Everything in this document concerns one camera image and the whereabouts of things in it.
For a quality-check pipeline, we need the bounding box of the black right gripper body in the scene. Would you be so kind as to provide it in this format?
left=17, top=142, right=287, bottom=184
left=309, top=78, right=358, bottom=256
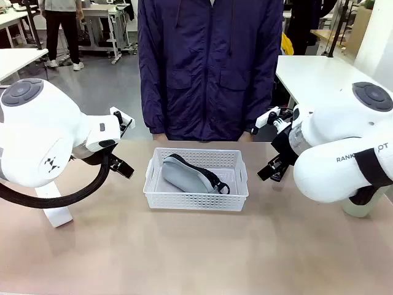
left=271, top=125, right=300, bottom=168

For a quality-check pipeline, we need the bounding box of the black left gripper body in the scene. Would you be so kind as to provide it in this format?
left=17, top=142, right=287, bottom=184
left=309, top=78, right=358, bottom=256
left=72, top=141, right=120, bottom=166

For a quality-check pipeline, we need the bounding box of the grey pouch with black zipper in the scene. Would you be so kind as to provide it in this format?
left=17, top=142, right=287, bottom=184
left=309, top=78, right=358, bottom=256
left=161, top=153, right=231, bottom=195

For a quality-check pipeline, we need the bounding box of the light green plastic cup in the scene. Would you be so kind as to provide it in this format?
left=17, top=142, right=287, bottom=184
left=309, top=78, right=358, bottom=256
left=341, top=186, right=381, bottom=219

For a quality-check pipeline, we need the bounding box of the white perforated plastic basket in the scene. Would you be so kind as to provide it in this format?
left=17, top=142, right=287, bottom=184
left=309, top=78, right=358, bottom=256
left=142, top=147, right=249, bottom=213

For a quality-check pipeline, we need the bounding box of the large white side table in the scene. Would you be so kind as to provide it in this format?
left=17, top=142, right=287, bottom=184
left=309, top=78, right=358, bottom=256
left=275, top=55, right=386, bottom=109

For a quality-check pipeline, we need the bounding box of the yellow jacket on chair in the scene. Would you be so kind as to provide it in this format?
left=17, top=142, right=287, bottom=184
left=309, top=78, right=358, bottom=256
left=281, top=31, right=295, bottom=57

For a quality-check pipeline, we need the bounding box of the person in purple jacket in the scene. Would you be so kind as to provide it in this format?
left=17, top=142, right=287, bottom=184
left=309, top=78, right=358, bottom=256
left=137, top=0, right=284, bottom=143

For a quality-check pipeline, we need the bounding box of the wooden background desk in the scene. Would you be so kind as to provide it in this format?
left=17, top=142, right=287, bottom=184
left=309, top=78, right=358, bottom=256
left=309, top=28, right=354, bottom=57

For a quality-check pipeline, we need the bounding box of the white table with grey leg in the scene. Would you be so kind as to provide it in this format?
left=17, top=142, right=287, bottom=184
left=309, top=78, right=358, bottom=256
left=0, top=48, right=50, bottom=86

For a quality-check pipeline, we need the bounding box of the background person in black trousers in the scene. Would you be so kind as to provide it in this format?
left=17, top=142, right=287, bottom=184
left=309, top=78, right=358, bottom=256
left=39, top=0, right=85, bottom=72

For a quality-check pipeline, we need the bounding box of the black slanted pole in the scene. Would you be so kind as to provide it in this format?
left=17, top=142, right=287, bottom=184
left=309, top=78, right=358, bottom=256
left=325, top=0, right=351, bottom=59

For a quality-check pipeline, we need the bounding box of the white background workbench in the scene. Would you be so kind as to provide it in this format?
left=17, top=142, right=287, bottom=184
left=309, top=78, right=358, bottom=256
left=80, top=2, right=131, bottom=65

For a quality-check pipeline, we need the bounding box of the brown cardboard cabinet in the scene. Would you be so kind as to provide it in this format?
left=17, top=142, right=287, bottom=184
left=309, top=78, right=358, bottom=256
left=348, top=5, right=375, bottom=60

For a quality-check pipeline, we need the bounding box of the black clamp stand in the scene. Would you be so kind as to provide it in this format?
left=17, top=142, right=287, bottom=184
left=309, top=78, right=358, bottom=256
left=25, top=0, right=44, bottom=51

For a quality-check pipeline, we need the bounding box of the white background desk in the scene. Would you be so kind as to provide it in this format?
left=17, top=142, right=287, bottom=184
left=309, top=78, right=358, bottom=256
left=0, top=8, right=31, bottom=49

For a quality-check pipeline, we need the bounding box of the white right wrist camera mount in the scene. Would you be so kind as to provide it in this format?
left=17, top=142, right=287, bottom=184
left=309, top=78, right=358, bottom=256
left=255, top=106, right=293, bottom=134

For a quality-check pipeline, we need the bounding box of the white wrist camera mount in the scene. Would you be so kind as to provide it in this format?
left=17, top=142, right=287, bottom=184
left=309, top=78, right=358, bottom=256
left=109, top=106, right=136, bottom=140
left=255, top=106, right=293, bottom=134

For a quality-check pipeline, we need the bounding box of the black left arm cable sleeve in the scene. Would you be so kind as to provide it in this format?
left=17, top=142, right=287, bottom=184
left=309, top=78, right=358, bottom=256
left=0, top=151, right=113, bottom=210

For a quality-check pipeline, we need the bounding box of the black arm cable sleeve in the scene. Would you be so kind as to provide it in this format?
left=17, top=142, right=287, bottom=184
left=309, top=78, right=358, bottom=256
left=0, top=151, right=113, bottom=210
left=349, top=148, right=393, bottom=207

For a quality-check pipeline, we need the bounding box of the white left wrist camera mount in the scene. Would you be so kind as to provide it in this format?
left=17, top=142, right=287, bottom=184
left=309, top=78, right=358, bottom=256
left=109, top=106, right=136, bottom=140

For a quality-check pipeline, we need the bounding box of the black right arm cable sleeve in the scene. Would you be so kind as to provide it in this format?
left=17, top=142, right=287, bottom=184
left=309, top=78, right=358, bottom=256
left=349, top=148, right=393, bottom=207

